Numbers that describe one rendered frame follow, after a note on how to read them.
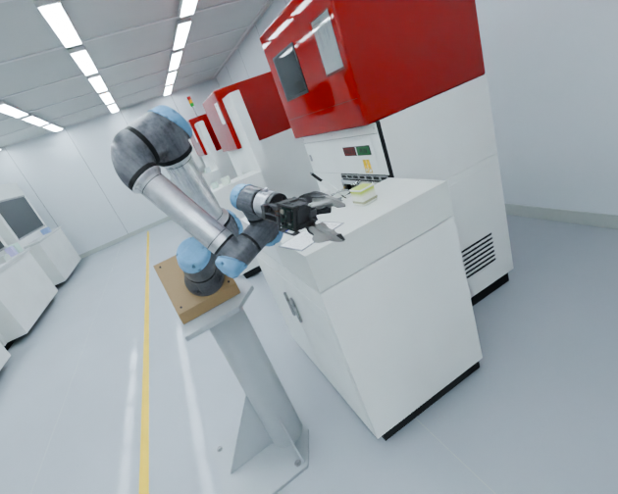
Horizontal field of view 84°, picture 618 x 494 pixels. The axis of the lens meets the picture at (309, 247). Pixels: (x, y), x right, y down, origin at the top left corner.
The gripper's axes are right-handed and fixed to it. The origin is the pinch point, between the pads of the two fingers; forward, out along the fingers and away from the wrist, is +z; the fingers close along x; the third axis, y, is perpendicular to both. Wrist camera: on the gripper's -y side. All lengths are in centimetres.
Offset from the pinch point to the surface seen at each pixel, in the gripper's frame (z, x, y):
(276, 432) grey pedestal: -42, -117, -7
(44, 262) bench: -666, -242, -15
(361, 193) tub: -29, -11, -50
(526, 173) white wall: -10, -40, -244
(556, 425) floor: 51, -93, -69
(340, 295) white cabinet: -17.3, -38.7, -22.3
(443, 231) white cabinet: -2, -26, -67
